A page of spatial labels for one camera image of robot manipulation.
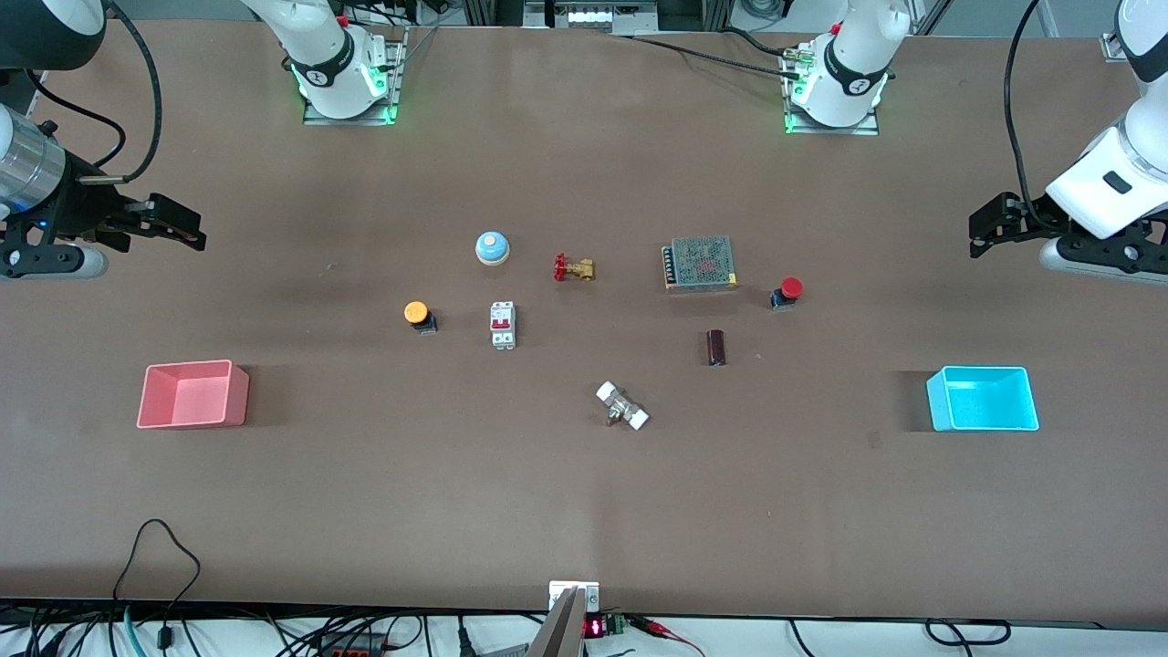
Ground cyan plastic box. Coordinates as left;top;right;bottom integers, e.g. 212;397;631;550
926;366;1040;433

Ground pink plastic box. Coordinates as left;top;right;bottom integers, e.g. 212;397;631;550
137;360;250;430

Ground metal mesh power supply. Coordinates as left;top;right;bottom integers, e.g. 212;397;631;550
662;235;739;293

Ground white steel pipe fitting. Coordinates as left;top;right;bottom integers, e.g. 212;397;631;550
596;381;651;432

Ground red clip lead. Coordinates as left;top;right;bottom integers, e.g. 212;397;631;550
631;616;705;657

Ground white mounting plate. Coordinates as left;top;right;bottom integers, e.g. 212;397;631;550
548;580;601;613

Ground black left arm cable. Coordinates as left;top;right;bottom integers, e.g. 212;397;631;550
1003;0;1043;229

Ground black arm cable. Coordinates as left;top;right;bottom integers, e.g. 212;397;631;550
1003;0;1043;229
26;0;164;185

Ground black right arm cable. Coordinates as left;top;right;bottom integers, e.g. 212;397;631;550
26;0;164;185

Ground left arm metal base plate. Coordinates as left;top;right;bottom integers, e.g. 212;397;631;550
783;47;881;137

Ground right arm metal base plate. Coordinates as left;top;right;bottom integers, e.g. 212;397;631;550
302;27;408;127

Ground black looped cable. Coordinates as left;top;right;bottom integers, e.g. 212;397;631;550
112;519;203;631

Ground black cable pair on table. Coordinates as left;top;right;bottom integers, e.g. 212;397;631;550
628;26;806;79

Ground black coiled cable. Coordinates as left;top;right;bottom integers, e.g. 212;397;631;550
924;619;1012;647

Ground aluminium frame with white device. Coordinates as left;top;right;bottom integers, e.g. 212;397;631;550
522;0;660;36

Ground grey metal bracket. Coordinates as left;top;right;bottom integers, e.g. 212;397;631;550
527;588;586;657

